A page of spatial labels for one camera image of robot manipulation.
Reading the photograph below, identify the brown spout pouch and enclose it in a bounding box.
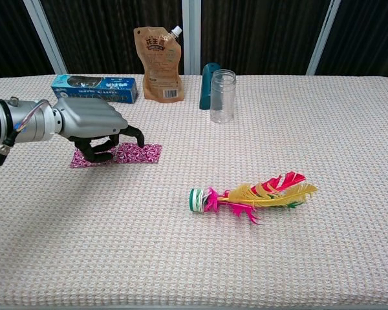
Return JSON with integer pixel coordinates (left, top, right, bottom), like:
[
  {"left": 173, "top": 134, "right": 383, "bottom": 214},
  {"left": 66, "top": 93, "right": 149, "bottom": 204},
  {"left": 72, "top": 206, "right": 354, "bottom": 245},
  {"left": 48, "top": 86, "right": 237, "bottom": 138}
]
[{"left": 133, "top": 25, "right": 184, "bottom": 103}]

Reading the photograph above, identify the dark teal perforated tube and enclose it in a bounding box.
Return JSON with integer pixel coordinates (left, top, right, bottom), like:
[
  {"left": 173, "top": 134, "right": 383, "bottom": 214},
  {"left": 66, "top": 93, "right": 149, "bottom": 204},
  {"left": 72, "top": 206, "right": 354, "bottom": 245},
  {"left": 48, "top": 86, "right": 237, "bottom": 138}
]
[{"left": 199, "top": 63, "right": 222, "bottom": 110}]

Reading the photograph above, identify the clear plastic jar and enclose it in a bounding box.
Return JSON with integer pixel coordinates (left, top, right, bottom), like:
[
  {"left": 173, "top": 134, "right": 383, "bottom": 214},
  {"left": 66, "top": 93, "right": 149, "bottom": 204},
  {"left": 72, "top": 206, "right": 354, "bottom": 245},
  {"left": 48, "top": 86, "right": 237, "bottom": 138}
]
[{"left": 209, "top": 68, "right": 237, "bottom": 124}]

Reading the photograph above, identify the grey aluminium partition post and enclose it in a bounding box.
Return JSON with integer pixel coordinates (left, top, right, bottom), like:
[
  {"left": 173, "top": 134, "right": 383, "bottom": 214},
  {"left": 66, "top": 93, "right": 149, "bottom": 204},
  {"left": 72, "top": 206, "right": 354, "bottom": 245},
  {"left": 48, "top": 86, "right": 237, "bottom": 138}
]
[
  {"left": 22, "top": 0, "right": 68, "bottom": 75},
  {"left": 180, "top": 0, "right": 202, "bottom": 76},
  {"left": 306, "top": 0, "right": 341, "bottom": 76}
]

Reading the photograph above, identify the beige woven tablecloth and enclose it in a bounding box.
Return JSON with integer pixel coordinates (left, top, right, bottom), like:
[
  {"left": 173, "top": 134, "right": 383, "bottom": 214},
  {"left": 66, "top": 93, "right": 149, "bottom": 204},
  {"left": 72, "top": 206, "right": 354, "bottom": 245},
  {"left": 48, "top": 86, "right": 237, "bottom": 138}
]
[{"left": 0, "top": 74, "right": 388, "bottom": 307}]

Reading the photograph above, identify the pink patterned packet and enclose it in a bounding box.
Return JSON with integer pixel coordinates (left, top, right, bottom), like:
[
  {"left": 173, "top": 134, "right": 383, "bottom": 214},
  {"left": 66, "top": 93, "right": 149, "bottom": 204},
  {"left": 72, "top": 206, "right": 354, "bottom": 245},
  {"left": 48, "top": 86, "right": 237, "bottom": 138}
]
[{"left": 70, "top": 141, "right": 118, "bottom": 169}]

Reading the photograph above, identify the colourful feather shuttlecock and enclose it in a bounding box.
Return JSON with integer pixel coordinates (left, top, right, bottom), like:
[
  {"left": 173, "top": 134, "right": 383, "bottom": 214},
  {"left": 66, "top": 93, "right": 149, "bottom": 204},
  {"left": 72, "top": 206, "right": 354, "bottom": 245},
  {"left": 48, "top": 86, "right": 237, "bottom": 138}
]
[{"left": 189, "top": 170, "right": 318, "bottom": 225}]

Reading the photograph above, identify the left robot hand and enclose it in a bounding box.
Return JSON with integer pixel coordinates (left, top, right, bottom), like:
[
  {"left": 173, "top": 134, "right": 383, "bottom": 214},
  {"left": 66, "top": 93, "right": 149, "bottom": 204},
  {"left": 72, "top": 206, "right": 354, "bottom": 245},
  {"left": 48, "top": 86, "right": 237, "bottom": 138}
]
[{"left": 53, "top": 96, "right": 146, "bottom": 164}]

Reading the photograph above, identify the dark ribbed partition panel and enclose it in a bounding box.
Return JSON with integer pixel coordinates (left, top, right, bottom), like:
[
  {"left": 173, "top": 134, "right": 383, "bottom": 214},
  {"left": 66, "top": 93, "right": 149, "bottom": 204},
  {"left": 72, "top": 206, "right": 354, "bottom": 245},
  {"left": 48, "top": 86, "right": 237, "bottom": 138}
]
[
  {"left": 0, "top": 0, "right": 54, "bottom": 85},
  {"left": 40, "top": 0, "right": 184, "bottom": 75},
  {"left": 200, "top": 0, "right": 327, "bottom": 76},
  {"left": 315, "top": 0, "right": 388, "bottom": 80}
]

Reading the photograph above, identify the blue toothpaste box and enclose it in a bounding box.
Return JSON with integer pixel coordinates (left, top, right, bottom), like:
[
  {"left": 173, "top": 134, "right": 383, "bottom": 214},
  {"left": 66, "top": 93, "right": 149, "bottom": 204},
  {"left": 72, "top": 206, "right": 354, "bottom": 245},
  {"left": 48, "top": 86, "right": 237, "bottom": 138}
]
[{"left": 50, "top": 74, "right": 139, "bottom": 105}]

